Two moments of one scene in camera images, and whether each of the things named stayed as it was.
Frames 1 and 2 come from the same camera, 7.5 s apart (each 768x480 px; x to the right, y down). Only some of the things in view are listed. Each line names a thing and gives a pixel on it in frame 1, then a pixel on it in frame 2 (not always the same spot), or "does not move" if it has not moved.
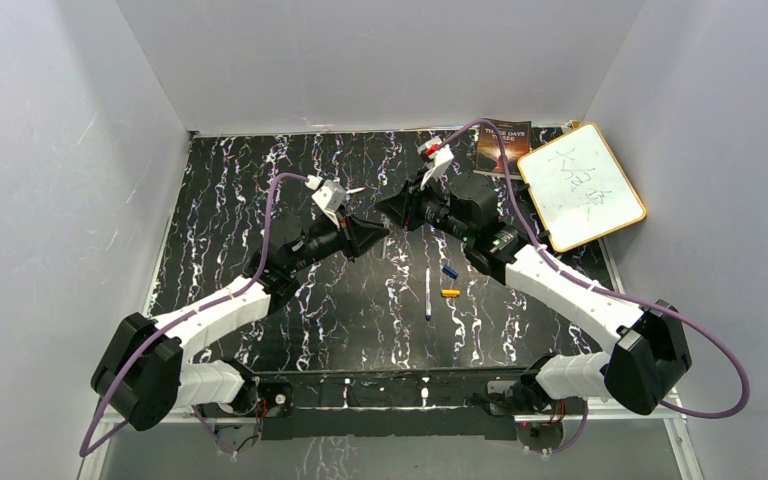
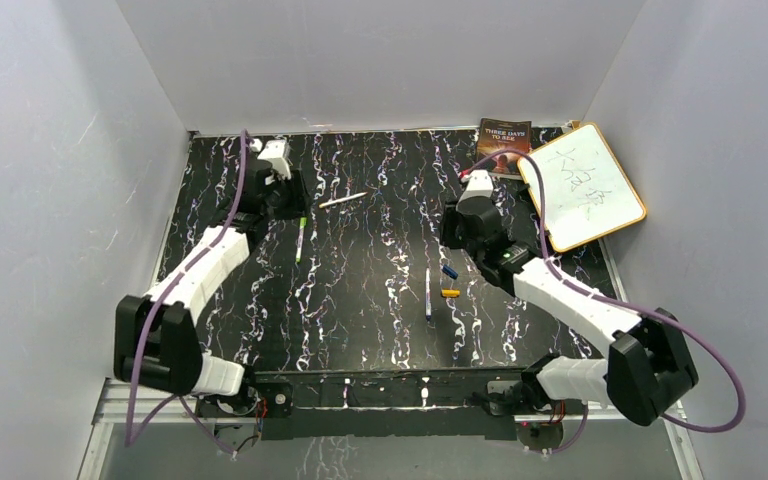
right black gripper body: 422,207 -> 452,235
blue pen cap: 448,270 does not move
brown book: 517,137 does not move
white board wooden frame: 579,188 does not move
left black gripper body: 346,237 -> 289,201
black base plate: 298,405 does not move
